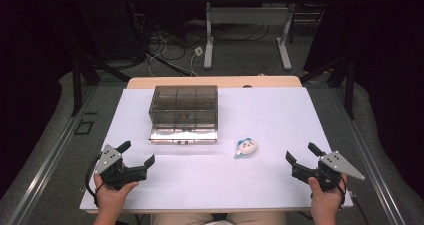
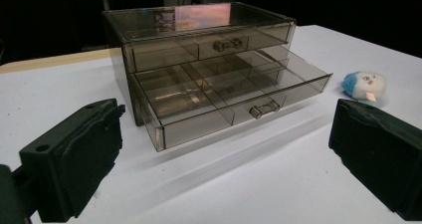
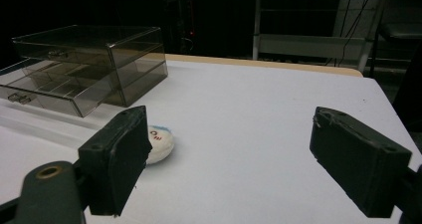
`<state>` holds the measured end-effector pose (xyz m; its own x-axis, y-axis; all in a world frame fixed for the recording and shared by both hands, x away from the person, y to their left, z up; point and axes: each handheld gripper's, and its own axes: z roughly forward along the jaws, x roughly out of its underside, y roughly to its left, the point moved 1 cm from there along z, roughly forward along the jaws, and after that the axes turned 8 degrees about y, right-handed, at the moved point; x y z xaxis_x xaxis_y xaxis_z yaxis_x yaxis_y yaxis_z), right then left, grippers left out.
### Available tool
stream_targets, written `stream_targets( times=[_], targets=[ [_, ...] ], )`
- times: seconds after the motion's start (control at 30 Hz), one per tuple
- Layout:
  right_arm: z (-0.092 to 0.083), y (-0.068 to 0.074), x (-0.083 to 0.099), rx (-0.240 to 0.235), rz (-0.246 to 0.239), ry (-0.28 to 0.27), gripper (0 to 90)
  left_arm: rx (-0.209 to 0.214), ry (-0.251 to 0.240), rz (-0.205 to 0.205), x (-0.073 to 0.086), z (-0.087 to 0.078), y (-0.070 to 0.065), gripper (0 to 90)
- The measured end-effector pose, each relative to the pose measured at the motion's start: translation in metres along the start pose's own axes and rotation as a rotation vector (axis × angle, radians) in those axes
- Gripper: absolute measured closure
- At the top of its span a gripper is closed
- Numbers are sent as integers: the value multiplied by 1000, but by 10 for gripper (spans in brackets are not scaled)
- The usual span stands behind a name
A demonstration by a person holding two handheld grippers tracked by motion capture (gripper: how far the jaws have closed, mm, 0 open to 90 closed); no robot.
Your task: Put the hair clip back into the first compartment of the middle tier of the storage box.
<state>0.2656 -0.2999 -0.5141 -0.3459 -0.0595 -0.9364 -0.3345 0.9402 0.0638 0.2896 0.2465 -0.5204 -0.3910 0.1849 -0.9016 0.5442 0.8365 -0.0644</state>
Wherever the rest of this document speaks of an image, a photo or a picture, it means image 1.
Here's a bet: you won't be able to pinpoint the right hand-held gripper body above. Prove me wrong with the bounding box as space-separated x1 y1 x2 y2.
291 150 366 192

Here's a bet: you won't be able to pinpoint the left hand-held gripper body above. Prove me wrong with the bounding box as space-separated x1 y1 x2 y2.
94 144 148 191

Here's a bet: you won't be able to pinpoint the white and blue correction tape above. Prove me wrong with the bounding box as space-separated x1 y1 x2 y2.
233 137 259 160

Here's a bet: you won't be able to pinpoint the clear smoky plastic drawer box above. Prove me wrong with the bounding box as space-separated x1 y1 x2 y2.
147 84 220 146

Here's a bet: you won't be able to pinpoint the person's left hand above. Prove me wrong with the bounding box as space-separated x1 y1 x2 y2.
93 174 140 217

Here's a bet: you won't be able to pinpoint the person's right hand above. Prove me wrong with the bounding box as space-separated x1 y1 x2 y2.
307 173 348 218

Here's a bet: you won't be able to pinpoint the white table mat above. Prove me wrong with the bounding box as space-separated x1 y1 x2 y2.
79 86 354 215

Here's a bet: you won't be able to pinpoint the black metal stand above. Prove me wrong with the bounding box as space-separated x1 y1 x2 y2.
299 51 356 121
68 0 133 118

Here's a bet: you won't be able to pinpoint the person's legs in beige trousers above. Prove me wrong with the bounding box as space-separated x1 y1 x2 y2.
151 212 288 225

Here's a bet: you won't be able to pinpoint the light wooden table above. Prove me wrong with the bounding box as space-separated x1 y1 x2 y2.
126 75 303 90

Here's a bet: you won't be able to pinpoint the white-legged desk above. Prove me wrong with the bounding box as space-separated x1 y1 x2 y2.
184 0 335 71

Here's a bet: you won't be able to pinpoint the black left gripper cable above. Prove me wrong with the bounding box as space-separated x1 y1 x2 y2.
85 154 102 209

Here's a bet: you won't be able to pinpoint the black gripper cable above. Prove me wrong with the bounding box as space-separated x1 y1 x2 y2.
339 174 371 225
85 154 102 209

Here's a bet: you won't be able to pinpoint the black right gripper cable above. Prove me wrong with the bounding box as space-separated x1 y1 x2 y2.
339 174 371 225

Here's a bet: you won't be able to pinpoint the grey floor rail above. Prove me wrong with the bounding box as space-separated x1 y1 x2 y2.
328 86 408 225
6 84 98 225

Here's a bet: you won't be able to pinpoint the white floor cable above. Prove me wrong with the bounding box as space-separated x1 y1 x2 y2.
146 34 201 78

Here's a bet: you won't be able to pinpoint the tangle of black floor cables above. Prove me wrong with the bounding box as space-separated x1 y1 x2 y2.
133 4 278 63

